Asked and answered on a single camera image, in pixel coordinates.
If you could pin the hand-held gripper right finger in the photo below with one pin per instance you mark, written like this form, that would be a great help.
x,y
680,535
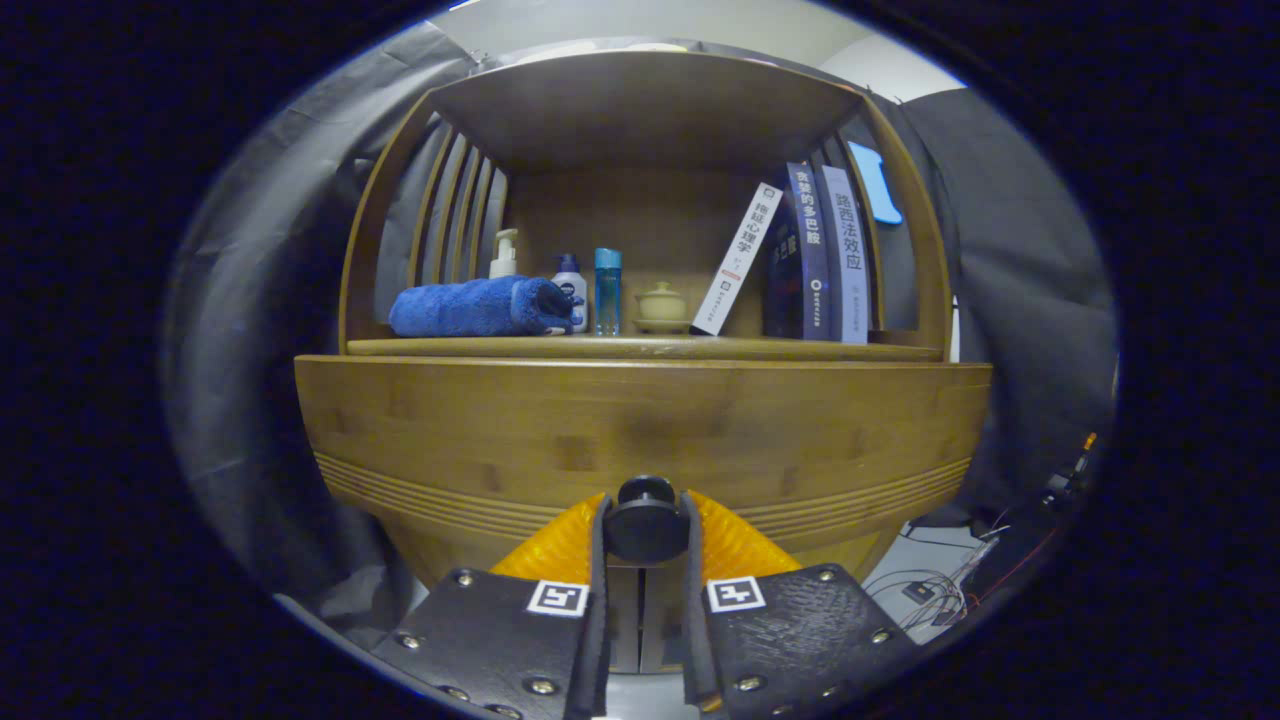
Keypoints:
x,y
692,630

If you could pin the black round drawer knob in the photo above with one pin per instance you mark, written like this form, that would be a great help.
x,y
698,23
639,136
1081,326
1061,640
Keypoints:
x,y
645,525

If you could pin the blue towel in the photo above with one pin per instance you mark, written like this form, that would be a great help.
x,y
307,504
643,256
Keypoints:
x,y
460,308

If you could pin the wooden cabinet with shelf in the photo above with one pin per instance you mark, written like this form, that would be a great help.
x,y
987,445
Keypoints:
x,y
640,120

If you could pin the white pump bottle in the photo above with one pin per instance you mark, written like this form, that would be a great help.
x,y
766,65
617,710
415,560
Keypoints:
x,y
503,255

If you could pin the beige lidded teacup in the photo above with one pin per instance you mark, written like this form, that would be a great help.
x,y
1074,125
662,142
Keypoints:
x,y
661,305

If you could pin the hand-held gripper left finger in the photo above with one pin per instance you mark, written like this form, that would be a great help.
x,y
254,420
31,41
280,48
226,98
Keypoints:
x,y
600,640

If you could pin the white book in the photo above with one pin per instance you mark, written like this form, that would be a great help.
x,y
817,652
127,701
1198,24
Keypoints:
x,y
738,260

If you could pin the dark blue book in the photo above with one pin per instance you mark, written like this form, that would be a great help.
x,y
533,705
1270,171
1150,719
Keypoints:
x,y
805,250

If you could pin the dark electronic equipment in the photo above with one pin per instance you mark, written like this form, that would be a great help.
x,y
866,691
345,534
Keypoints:
x,y
1050,500

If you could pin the black backdrop cloth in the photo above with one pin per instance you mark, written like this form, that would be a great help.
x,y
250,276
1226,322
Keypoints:
x,y
1010,300

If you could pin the white bottle with blue cap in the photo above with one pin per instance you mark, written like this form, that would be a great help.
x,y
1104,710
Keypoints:
x,y
570,280

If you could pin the pale blue book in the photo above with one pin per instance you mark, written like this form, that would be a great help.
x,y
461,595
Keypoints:
x,y
848,250

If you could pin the wooden cabinet door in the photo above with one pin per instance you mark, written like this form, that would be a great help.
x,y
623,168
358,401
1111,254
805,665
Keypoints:
x,y
660,620
430,565

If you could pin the clear blue bottle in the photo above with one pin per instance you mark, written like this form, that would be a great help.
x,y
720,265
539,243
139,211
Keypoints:
x,y
607,290

